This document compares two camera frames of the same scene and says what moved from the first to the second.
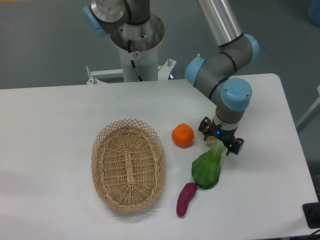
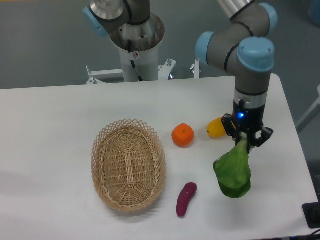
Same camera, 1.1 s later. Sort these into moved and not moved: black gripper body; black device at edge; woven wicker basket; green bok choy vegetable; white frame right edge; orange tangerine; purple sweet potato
Moved: black gripper body; green bok choy vegetable
Not moved: black device at edge; purple sweet potato; orange tangerine; woven wicker basket; white frame right edge
